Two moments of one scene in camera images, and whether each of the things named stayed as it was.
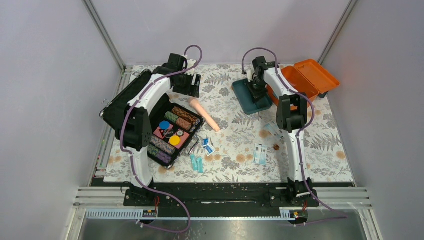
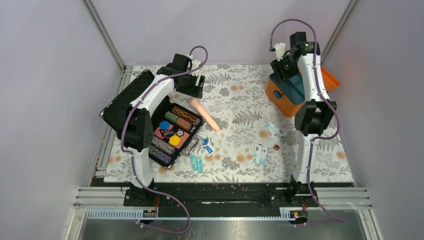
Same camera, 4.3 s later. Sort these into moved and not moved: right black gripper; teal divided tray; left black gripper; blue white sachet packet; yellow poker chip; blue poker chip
Moved: right black gripper; teal divided tray
Not moved: blue white sachet packet; left black gripper; yellow poker chip; blue poker chip
